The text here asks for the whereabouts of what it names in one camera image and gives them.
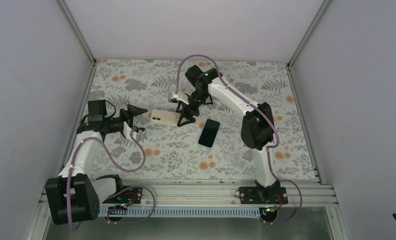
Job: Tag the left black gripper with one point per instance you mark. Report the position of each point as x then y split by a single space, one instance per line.
129 118

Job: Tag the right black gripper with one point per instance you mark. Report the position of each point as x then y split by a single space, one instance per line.
187 114

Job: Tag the beige phone case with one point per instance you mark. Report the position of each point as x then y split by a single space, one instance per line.
164 117

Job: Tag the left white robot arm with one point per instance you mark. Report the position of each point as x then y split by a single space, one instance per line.
72 196

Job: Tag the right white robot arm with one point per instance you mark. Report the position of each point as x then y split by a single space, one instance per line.
257 128

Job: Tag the black phone light-blue case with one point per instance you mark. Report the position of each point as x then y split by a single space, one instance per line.
209 133

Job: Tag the floral patterned table mat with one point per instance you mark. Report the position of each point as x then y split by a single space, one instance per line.
170 152

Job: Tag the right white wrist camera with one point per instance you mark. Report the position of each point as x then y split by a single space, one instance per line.
179 97

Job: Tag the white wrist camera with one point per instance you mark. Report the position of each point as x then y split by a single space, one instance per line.
179 97
137 133

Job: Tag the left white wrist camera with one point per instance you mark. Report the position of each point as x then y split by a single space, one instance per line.
137 133

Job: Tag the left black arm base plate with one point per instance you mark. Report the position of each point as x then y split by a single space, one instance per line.
130 196

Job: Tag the aluminium front rail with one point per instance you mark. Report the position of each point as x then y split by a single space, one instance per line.
220 193

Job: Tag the light-blue slotted cable duct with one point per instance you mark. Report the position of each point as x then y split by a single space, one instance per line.
187 212

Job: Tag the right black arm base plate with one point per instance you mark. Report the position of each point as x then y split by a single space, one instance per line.
258 196

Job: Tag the left aluminium frame post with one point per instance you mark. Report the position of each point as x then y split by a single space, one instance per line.
74 26

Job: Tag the aluminium frame post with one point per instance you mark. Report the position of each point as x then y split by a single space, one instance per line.
319 14
74 26

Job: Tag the right aluminium frame post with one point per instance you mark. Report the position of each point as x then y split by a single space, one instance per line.
319 14

